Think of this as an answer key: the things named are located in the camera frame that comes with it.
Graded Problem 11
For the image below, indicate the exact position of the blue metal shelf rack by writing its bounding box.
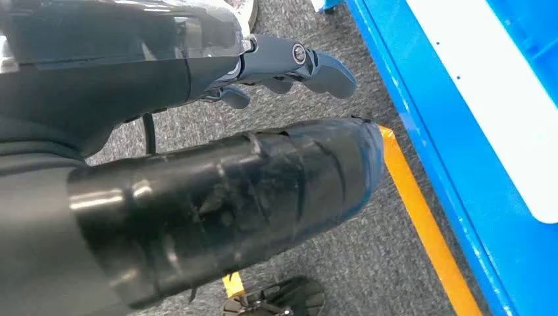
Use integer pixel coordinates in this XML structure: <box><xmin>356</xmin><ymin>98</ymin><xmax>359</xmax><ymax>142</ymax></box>
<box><xmin>344</xmin><ymin>0</ymin><xmax>558</xmax><ymax>316</ymax></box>

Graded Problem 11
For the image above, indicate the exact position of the yellow floor tape square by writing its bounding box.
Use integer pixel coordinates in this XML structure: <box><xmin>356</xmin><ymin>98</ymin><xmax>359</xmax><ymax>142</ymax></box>
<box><xmin>221</xmin><ymin>125</ymin><xmax>483</xmax><ymax>316</ymax></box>

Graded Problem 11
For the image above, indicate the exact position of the black left hand cable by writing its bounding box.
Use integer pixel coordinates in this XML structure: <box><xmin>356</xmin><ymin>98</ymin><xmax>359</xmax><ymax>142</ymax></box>
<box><xmin>141</xmin><ymin>112</ymin><xmax>157</xmax><ymax>156</ymax></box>

